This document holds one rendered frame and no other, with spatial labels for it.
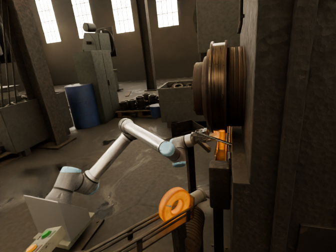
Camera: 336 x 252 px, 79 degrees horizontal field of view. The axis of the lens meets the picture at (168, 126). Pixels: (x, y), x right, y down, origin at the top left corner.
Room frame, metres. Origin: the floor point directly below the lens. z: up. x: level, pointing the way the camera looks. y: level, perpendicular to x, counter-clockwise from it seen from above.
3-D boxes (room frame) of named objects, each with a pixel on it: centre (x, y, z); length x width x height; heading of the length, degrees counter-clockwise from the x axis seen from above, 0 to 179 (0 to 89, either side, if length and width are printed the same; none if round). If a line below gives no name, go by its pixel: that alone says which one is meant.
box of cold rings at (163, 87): (3.91, -0.48, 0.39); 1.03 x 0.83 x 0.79; 76
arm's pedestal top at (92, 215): (1.30, 0.89, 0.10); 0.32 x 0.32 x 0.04; 72
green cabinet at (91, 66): (4.68, 1.43, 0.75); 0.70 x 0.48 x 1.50; 162
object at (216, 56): (1.08, -0.29, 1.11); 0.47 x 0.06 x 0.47; 162
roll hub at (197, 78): (1.11, -0.20, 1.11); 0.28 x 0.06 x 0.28; 162
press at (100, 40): (8.87, 2.40, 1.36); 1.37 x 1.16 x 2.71; 62
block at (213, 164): (0.85, -0.23, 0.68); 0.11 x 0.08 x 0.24; 72
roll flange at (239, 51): (1.05, -0.37, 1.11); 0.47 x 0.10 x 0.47; 162
